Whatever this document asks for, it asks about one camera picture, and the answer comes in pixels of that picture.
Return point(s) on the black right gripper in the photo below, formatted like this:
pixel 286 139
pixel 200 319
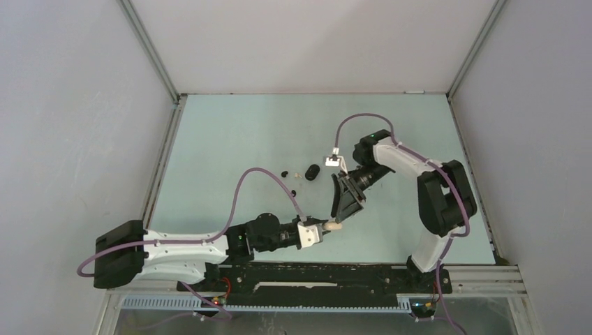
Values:
pixel 348 205

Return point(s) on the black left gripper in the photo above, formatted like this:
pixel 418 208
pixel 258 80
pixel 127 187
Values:
pixel 313 220

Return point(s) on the pink charging case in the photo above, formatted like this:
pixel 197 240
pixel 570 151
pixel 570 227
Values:
pixel 331 226

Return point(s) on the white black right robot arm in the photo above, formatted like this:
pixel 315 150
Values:
pixel 445 199

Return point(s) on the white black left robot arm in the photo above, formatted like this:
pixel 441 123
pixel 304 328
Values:
pixel 131 252

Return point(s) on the black oval charging case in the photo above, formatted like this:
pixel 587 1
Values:
pixel 312 172

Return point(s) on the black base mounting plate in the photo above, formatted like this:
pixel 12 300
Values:
pixel 320 285

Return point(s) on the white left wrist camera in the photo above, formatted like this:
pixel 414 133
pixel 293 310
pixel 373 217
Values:
pixel 309 235

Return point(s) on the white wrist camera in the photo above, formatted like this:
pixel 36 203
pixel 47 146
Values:
pixel 309 235
pixel 336 160

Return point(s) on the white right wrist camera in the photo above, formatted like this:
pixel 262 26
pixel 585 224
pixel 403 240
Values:
pixel 336 160

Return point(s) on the aluminium frame rail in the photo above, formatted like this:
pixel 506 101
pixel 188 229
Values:
pixel 485 299

